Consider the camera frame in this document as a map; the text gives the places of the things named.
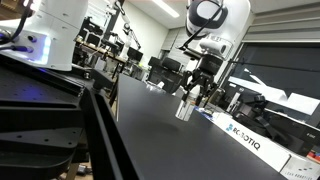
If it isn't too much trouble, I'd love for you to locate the white pill bottle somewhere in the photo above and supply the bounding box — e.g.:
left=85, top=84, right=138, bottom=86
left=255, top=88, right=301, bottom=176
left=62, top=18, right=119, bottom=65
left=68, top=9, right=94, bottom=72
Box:
left=175, top=85, right=201, bottom=122

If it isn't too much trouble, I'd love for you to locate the white Robotiq cardboard box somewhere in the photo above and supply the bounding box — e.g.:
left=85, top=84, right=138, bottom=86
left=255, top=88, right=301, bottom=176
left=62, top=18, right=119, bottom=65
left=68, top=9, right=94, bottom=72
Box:
left=212, top=111, right=320, bottom=180

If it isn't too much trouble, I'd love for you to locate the ceiling light strip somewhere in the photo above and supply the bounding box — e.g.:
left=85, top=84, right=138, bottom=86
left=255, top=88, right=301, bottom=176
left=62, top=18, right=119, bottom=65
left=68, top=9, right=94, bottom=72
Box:
left=152, top=0, right=181, bottom=19

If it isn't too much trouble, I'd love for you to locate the black office chair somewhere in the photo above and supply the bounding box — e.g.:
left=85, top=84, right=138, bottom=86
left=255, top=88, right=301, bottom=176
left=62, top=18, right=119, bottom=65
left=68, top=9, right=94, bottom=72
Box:
left=147, top=55, right=184, bottom=95

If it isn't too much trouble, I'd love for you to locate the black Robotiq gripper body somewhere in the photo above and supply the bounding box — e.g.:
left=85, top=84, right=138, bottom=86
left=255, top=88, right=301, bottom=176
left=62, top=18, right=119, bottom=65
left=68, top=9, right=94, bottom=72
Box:
left=197, top=54, right=225, bottom=80

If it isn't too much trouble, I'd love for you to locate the black perforated mounting platform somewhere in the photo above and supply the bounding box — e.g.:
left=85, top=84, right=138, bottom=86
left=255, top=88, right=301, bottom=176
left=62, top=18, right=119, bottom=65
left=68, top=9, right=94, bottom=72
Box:
left=0, top=53, right=141, bottom=180

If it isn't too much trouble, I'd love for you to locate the black computer monitor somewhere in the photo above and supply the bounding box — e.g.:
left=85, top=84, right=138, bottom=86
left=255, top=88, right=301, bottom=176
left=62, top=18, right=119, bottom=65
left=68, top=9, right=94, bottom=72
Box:
left=126, top=46, right=145, bottom=63

